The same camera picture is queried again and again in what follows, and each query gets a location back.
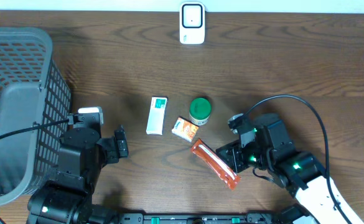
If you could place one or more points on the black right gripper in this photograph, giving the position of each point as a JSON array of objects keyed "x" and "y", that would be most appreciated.
[{"x": 234, "y": 152}]

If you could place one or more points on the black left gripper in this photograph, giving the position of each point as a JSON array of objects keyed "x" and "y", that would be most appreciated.
[{"x": 112, "y": 154}]

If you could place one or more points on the orange snack bar packet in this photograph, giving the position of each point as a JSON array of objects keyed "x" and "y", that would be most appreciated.
[{"x": 223, "y": 171}]

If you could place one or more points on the white green Panadol box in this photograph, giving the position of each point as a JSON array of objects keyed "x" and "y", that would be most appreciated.
[{"x": 156, "y": 115}]

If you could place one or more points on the small orange box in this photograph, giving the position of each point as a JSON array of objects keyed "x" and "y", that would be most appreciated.
[{"x": 185, "y": 129}]

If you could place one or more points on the green lid supplement bottle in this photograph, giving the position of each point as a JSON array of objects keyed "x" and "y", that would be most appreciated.
[{"x": 200, "y": 110}]

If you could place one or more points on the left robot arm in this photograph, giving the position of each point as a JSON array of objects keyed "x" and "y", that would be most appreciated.
[{"x": 66, "y": 194}]

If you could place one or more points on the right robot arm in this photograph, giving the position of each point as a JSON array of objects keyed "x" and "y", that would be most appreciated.
[{"x": 264, "y": 144}]

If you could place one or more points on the white barcode scanner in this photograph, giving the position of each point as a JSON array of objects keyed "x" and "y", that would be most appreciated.
[{"x": 192, "y": 23}]

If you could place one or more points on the grey plastic mesh basket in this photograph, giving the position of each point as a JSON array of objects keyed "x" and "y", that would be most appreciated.
[{"x": 34, "y": 103}]

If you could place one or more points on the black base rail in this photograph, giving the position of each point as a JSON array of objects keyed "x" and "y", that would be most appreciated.
[{"x": 139, "y": 218}]

